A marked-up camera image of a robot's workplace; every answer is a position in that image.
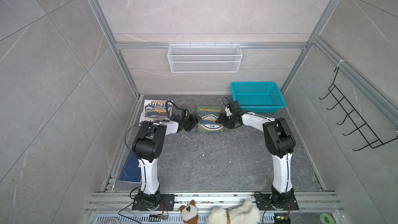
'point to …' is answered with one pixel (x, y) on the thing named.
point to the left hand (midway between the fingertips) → (200, 117)
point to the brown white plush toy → (189, 212)
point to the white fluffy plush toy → (244, 213)
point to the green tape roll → (322, 219)
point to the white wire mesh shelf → (204, 58)
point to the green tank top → (208, 115)
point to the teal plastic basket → (258, 97)
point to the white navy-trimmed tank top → (156, 110)
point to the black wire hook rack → (372, 140)
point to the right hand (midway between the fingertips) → (218, 121)
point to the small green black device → (282, 218)
